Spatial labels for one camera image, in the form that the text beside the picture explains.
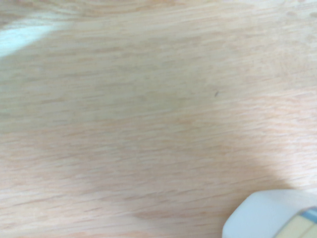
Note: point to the white cup with yellow band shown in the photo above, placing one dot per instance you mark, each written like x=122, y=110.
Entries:
x=262, y=213

